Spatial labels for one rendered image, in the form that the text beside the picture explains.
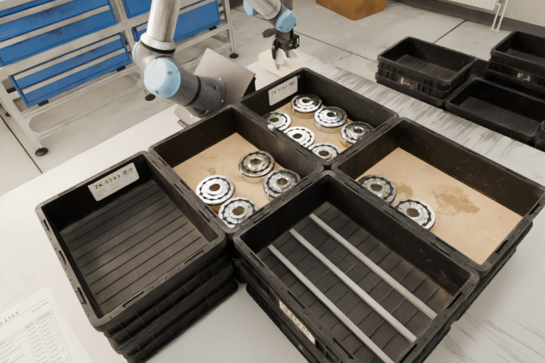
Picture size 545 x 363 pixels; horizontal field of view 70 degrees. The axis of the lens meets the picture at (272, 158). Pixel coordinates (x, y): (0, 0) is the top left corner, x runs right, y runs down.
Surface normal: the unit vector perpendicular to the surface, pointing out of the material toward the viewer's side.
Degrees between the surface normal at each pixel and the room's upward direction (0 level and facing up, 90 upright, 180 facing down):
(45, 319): 0
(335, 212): 0
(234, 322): 0
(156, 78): 45
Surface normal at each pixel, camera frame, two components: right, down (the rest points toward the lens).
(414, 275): -0.07, -0.73
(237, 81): -0.56, -0.19
